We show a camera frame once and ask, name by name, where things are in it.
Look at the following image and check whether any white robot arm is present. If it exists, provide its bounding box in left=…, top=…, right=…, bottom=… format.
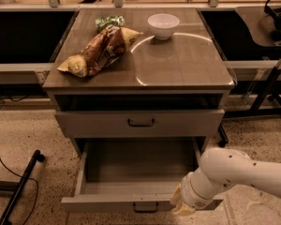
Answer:
left=170, top=147, right=281, bottom=216

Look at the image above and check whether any black floor cable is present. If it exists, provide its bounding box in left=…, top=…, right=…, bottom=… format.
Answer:
left=0, top=142, right=39, bottom=225

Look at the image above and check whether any green snack bag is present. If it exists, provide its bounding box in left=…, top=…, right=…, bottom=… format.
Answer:
left=95, top=16, right=126, bottom=32

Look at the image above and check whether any drawer with handle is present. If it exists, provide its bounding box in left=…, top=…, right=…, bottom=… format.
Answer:
left=61, top=137, right=225, bottom=214
left=55, top=110, right=224, bottom=138

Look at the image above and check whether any black stand leg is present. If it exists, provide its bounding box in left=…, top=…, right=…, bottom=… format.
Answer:
left=0, top=150, right=45, bottom=225

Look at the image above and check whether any white bowl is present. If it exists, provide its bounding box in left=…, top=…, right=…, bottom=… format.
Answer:
left=147, top=13, right=180, bottom=40

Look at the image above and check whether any dark side table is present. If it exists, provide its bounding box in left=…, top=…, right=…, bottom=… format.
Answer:
left=236, top=7, right=281, bottom=116

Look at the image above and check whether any black caster leg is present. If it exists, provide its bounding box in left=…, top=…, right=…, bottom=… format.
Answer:
left=218, top=125, right=229, bottom=147

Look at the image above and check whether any grey drawer cabinet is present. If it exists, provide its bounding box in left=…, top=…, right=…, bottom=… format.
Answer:
left=44, top=8, right=234, bottom=150

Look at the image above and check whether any brown yellow chip bag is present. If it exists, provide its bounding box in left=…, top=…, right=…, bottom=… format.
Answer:
left=57, top=25, right=141, bottom=78

